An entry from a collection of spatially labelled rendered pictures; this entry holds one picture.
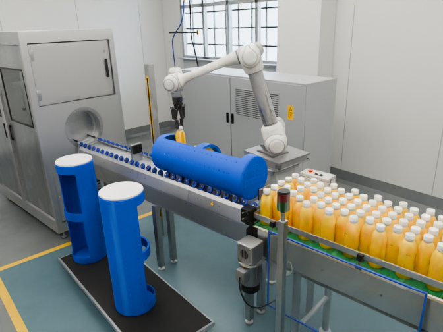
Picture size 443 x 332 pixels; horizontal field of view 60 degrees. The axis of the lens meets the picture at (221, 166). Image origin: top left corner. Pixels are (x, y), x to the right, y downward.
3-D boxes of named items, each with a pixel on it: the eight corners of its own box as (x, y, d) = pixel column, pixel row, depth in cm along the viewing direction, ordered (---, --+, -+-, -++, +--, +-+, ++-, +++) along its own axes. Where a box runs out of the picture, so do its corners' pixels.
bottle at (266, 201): (271, 219, 230) (272, 189, 223) (273, 225, 223) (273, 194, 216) (260, 219, 230) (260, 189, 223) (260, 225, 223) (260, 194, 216)
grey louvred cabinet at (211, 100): (210, 161, 599) (206, 65, 548) (327, 205, 444) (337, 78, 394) (182, 169, 566) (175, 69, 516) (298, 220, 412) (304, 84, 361)
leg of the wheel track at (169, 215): (174, 259, 351) (169, 197, 329) (178, 261, 347) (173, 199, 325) (169, 262, 347) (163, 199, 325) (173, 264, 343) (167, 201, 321)
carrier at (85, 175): (82, 245, 350) (66, 263, 323) (66, 154, 319) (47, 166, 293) (112, 247, 346) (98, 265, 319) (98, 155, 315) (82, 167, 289)
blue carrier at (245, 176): (178, 165, 312) (179, 131, 303) (266, 193, 255) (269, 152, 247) (151, 172, 291) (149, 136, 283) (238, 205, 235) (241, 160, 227)
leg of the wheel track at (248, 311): (248, 318, 278) (248, 243, 256) (254, 321, 275) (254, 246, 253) (243, 322, 274) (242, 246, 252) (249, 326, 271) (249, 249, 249)
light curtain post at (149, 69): (165, 232, 397) (149, 63, 338) (169, 234, 393) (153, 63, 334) (160, 234, 393) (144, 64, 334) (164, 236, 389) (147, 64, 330)
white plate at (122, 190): (109, 203, 226) (109, 205, 226) (151, 190, 242) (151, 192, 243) (91, 189, 246) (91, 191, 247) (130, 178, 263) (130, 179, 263)
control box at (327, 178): (306, 182, 256) (307, 167, 253) (334, 189, 244) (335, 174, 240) (298, 186, 250) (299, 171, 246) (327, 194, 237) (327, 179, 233)
